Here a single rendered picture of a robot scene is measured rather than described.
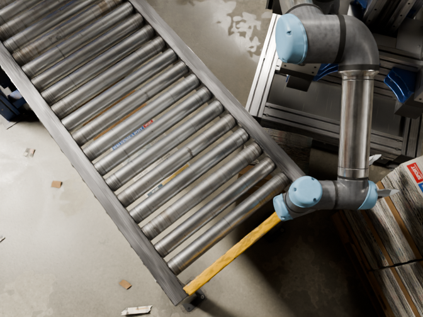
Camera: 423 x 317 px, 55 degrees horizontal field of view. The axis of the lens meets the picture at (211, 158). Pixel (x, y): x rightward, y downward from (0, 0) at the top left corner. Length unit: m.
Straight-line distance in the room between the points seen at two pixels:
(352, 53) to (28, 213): 1.73
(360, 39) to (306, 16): 0.14
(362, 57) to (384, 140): 1.07
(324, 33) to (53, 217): 1.62
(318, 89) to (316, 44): 1.11
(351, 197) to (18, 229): 1.66
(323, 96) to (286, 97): 0.18
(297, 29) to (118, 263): 1.44
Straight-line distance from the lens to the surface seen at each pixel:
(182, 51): 1.46
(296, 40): 1.00
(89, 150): 1.34
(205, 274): 1.18
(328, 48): 1.02
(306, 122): 2.00
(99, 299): 2.07
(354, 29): 1.04
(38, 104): 1.47
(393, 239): 1.63
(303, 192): 1.03
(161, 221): 1.23
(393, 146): 2.08
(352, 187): 1.08
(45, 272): 2.16
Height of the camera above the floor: 2.00
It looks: 71 degrees down
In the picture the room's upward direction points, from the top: 1 degrees counter-clockwise
